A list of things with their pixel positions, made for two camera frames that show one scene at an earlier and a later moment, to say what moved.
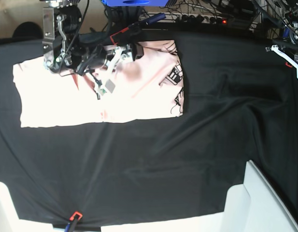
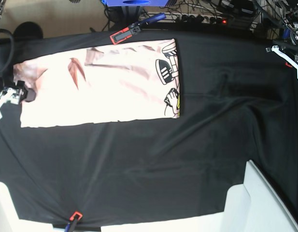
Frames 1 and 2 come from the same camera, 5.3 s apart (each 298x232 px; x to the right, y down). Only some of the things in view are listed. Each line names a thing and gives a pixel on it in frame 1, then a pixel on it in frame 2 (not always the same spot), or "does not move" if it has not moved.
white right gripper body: (120, 54) -> (11, 94)
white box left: (6, 218) does not move
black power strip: (197, 18) does not move
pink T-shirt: (151, 86) does not move
